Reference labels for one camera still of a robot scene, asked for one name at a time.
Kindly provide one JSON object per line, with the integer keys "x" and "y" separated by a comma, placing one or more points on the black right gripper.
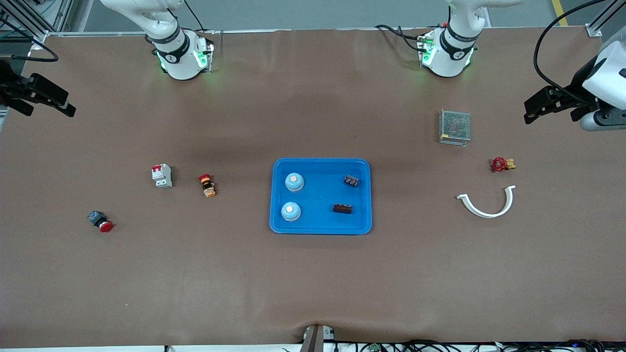
{"x": 11, "y": 84}

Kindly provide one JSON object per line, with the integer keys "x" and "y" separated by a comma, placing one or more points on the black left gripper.
{"x": 578, "y": 86}

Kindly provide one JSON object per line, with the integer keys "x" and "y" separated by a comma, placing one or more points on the dark brown cylindrical capacitor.
{"x": 351, "y": 180}
{"x": 343, "y": 208}

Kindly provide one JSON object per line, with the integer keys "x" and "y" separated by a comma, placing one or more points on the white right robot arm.
{"x": 171, "y": 29}

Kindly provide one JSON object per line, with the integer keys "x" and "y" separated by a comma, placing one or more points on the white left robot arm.
{"x": 450, "y": 58}

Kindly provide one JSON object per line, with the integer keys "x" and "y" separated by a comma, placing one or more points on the metal mesh power supply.
{"x": 455, "y": 127}

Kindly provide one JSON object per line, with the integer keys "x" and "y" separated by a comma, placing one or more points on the white curved plastic clip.
{"x": 481, "y": 211}

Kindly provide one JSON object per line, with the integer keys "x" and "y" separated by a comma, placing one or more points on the red mushroom push button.
{"x": 100, "y": 221}

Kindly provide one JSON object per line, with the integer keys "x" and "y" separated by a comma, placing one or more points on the white red circuit breaker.
{"x": 162, "y": 176}

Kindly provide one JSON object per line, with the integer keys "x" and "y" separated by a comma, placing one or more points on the blue plastic tray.
{"x": 318, "y": 215}

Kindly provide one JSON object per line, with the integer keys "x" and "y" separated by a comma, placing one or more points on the grey table edge clamp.
{"x": 315, "y": 340}

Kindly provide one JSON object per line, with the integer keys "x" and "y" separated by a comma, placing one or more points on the aluminium frame profile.
{"x": 46, "y": 35}
{"x": 594, "y": 30}

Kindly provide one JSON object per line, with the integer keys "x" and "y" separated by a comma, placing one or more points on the orange red emergency stop switch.
{"x": 207, "y": 186}

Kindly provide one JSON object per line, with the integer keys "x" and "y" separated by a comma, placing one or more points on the metal table edge rail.
{"x": 318, "y": 30}

